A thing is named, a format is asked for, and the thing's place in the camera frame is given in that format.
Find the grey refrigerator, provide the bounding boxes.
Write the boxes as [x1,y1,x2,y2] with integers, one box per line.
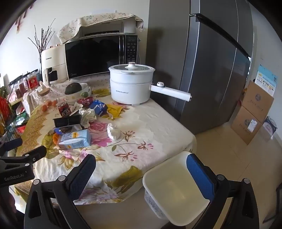
[148,0,254,135]

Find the glass jar with wooden lid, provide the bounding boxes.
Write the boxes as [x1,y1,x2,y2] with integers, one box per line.
[36,85,60,106]

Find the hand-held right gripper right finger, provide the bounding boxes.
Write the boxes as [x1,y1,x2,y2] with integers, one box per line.
[186,153,263,229]

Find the floral tablecloth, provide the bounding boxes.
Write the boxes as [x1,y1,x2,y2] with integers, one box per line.
[14,73,197,205]

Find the black wire rack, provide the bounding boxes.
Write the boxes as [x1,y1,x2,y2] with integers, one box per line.
[0,97,31,143]

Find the floral cloth cover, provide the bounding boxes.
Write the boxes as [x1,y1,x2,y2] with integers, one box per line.
[57,11,145,44]

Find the red wall decoration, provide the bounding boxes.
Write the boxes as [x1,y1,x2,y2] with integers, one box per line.
[15,16,28,33]

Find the red soda can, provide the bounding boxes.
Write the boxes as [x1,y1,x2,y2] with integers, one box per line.
[58,102,71,117]

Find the yellow wrapper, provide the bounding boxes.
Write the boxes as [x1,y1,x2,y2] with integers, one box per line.
[107,103,124,120]

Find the white barcode packet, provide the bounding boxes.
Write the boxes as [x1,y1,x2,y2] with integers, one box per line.
[70,102,83,116]

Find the dark green squash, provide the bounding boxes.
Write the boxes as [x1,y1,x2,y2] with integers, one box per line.
[65,82,82,95]

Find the white plastic bin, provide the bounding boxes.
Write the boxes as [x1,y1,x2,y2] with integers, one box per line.
[143,151,211,226]

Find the row of red snack packets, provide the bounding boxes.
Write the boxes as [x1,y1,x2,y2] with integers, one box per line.
[9,70,40,99]

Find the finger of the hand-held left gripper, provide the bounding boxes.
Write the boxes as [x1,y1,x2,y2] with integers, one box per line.
[0,145,47,166]
[0,138,23,154]

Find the white paper ball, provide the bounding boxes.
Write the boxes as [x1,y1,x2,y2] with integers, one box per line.
[107,123,120,141]

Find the cardboard box with sticker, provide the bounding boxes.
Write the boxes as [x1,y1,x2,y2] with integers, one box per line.
[231,106,268,145]

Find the clear plastic bag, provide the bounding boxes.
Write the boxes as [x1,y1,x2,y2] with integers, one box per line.
[23,90,42,115]

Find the white paper bag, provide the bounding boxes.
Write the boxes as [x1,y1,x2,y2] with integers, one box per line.
[262,116,277,141]

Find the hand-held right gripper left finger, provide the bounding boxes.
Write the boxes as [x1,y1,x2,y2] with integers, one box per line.
[23,154,97,229]

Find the dried branches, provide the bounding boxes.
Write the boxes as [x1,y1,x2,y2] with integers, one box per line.
[28,19,56,73]

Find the light blue milk carton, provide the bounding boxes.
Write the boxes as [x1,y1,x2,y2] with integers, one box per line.
[58,129,91,150]

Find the black microwave oven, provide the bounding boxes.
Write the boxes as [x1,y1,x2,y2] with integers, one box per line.
[65,34,141,81]

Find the black plastic tray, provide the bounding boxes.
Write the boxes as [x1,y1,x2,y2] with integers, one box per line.
[53,114,82,128]

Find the cream air fryer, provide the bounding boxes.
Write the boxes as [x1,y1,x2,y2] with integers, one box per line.
[41,44,68,85]

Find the white electric pot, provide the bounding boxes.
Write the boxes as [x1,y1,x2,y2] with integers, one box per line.
[109,62,192,106]

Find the glass pot lid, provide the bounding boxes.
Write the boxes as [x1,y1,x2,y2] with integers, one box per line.
[109,62,155,73]

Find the red snack packet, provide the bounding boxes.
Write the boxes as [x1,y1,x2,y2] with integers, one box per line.
[78,97,93,108]

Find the dark blue carton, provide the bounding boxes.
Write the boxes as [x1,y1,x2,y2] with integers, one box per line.
[89,100,108,117]

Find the blue wall leaflet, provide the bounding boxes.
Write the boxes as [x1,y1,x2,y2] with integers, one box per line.
[253,64,278,97]

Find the pile of colourful packets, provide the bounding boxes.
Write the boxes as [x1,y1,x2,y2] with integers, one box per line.
[0,97,30,137]

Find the white bowl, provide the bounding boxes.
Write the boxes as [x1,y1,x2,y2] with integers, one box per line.
[65,83,92,100]

